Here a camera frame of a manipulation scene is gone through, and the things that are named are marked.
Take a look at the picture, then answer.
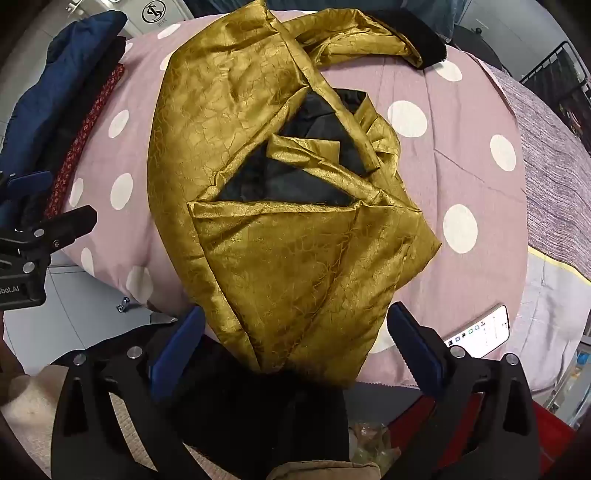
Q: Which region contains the clear plastic bag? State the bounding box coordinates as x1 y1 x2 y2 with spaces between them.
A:
346 420 400 468

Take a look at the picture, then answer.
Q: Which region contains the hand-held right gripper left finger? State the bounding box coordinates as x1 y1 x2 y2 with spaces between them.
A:
51 305 208 480

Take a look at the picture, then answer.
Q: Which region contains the dark cloth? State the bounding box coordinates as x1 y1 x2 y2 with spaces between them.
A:
168 339 354 469

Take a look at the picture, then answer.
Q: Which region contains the gold jacket black fur collar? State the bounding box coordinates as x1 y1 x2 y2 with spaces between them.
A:
147 0 447 387

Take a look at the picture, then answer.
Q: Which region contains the black metal rack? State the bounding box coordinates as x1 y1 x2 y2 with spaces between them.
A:
519 41 591 153

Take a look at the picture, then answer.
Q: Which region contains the grey woven blanket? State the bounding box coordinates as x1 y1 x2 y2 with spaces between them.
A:
480 60 591 280

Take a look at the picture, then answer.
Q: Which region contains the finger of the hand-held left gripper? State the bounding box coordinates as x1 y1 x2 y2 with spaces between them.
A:
0 205 99 265
0 170 54 205

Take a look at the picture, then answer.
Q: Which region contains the red patterned folded cloth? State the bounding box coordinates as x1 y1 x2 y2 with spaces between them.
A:
45 62 126 220

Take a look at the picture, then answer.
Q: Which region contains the pink polka dot blanket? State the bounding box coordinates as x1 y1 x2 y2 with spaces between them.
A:
62 8 532 388

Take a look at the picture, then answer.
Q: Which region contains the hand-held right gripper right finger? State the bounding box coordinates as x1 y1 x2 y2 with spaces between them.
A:
386 302 542 480

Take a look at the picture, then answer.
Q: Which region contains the navy folded garment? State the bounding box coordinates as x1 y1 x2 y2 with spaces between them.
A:
0 10 128 185

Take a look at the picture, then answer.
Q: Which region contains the cream textured cloth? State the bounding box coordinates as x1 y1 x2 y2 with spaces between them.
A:
0 364 195 480

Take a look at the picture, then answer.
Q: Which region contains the white sheet yellow trim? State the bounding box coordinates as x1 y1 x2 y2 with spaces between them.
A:
505 247 591 407

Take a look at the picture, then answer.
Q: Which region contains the white appliance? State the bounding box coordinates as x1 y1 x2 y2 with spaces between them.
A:
124 0 201 38

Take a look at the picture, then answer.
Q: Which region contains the white smartphone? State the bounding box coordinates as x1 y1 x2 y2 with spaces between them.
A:
443 305 510 359

